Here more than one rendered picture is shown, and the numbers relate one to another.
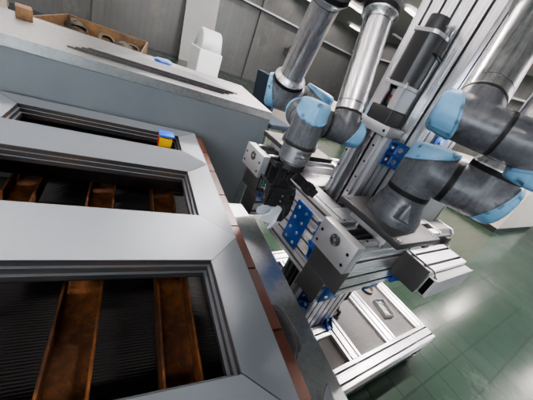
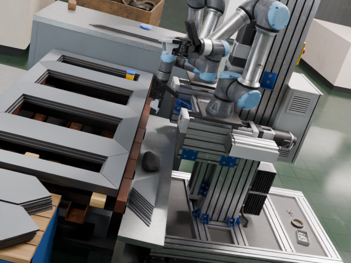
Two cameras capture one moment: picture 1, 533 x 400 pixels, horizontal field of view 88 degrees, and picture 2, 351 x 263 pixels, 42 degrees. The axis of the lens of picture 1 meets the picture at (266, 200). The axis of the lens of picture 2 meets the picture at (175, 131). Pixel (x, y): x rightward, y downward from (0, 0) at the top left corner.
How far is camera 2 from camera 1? 1.96 m
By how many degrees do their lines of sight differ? 26
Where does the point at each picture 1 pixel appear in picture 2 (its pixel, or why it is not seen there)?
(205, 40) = not seen: outside the picture
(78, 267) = (75, 109)
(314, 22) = (190, 14)
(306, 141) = (163, 68)
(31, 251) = (63, 101)
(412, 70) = (240, 35)
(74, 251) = (74, 104)
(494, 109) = not seen: hidden behind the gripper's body
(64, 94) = (83, 49)
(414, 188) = (218, 92)
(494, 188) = (238, 89)
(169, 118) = (138, 63)
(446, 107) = not seen: hidden behind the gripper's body
